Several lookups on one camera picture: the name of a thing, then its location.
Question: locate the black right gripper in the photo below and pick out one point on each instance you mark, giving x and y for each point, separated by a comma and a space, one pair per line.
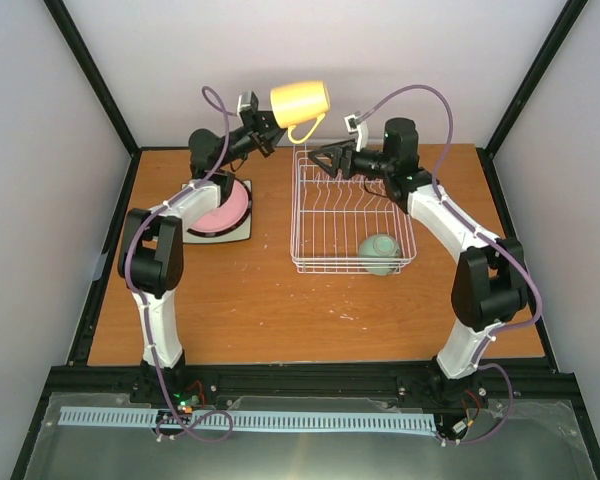
337, 150

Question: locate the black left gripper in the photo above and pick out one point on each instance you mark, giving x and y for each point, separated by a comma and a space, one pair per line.
259, 122

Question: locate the yellow mug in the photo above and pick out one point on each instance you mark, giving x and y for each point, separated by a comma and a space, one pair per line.
296, 103

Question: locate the pink plate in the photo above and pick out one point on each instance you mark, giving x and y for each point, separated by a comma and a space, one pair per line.
222, 212

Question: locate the green ceramic bowl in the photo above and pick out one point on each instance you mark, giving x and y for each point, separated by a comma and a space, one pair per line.
379, 254

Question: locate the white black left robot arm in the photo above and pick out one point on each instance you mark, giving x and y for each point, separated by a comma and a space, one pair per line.
151, 257

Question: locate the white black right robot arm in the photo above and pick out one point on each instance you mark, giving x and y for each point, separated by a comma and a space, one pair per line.
488, 288

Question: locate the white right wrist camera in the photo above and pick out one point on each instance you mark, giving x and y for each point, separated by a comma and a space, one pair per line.
357, 126

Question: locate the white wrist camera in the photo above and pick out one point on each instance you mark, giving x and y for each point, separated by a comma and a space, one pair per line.
357, 126
247, 103

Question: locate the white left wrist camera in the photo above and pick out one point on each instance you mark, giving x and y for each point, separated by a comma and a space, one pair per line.
247, 103

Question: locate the white wire dish rack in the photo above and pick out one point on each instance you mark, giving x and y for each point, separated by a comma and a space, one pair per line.
330, 217

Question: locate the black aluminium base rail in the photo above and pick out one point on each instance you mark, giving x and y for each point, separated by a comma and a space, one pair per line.
408, 384

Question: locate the light blue cable duct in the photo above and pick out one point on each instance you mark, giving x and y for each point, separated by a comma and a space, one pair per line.
253, 421

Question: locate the black enclosure frame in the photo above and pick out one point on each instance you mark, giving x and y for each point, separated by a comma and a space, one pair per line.
76, 377

